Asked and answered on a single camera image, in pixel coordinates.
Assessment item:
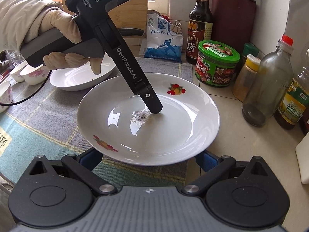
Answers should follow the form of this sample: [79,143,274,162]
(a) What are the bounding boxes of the white plate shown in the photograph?
[50,55,116,91]
[77,73,220,166]

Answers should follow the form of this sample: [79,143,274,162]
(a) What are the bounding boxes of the white floral bowl front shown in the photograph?
[20,64,50,85]

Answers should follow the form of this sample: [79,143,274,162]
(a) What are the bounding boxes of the white floral bowl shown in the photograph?
[9,61,28,83]
[20,64,50,85]
[0,81,13,104]

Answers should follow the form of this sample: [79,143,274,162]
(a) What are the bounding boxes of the white floral bowl back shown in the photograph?
[9,61,28,83]

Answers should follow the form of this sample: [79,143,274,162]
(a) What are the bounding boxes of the beige left forearm sleeve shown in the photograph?
[1,0,63,51]

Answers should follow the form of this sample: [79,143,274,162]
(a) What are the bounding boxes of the gloved left hand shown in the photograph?
[36,3,102,75]

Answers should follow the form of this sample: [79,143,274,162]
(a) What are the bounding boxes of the bamboo cutting board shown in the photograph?
[62,0,148,30]

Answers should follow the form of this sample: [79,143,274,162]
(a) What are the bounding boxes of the white blue salt bag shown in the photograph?
[144,13,183,62]

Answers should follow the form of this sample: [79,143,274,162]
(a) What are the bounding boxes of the metal binder clips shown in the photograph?
[171,20,182,34]

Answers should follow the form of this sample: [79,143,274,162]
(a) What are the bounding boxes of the green lid sauce jar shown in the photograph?
[195,40,240,87]

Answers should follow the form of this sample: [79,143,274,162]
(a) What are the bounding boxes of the yellow lid spice jar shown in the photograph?
[232,54,261,102]

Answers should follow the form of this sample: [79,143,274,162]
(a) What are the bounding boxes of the white board edge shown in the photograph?
[295,133,309,184]

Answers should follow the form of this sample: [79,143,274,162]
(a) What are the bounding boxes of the dark vinegar bottle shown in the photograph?
[185,0,213,64]

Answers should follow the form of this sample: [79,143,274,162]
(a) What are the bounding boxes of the cooking oil bottle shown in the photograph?
[274,48,308,130]

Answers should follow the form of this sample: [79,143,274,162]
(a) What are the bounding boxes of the clear glass bottle red cap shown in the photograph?
[241,35,293,127]

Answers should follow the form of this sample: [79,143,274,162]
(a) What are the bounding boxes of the green lid small jar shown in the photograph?
[242,43,260,58]

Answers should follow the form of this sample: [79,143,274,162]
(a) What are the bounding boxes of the dark red knife block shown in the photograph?
[211,0,257,53]

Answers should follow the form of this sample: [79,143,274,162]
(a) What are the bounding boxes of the kitchen knife black handle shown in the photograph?
[118,28,144,37]

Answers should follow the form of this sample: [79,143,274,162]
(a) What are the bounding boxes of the black cable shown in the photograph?
[0,70,53,106]

